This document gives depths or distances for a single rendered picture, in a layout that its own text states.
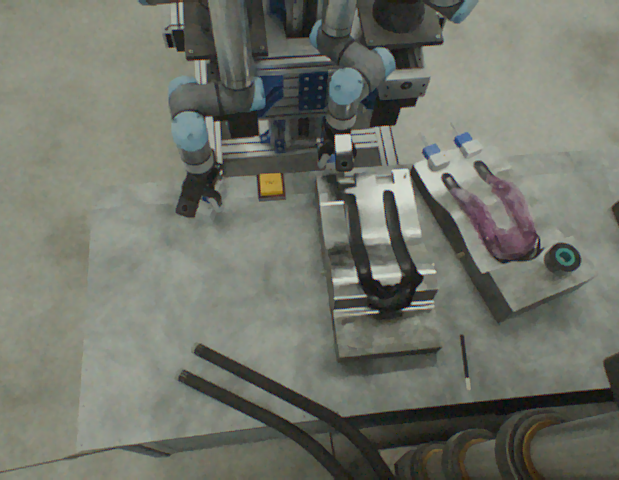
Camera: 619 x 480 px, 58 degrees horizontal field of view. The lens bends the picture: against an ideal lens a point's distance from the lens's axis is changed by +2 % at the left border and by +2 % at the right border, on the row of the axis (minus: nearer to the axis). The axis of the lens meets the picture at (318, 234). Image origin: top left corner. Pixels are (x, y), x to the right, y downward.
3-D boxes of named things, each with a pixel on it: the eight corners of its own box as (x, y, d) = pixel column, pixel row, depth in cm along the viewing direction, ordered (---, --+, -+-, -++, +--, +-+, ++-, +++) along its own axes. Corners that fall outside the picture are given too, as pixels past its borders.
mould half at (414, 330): (314, 191, 160) (317, 167, 148) (401, 184, 163) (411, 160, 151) (337, 362, 140) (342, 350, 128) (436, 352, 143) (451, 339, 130)
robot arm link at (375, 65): (366, 30, 136) (336, 55, 133) (401, 56, 134) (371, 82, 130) (361, 54, 144) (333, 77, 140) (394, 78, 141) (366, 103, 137)
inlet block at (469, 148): (441, 129, 169) (446, 119, 164) (455, 124, 170) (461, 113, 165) (463, 163, 164) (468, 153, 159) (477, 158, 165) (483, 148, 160)
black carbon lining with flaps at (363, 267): (339, 196, 152) (343, 179, 144) (396, 192, 154) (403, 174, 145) (358, 317, 138) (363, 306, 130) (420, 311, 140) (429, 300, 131)
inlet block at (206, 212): (215, 181, 160) (212, 171, 155) (231, 186, 160) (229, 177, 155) (195, 218, 155) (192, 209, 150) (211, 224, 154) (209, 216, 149)
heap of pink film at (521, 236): (443, 191, 156) (450, 177, 149) (496, 171, 160) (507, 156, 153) (491, 270, 147) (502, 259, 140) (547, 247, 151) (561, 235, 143)
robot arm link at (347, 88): (372, 77, 128) (348, 98, 125) (366, 107, 138) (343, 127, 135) (347, 58, 130) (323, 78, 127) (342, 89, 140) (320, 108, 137)
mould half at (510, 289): (409, 173, 165) (417, 153, 155) (483, 146, 170) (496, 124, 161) (497, 323, 147) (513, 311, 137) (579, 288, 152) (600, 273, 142)
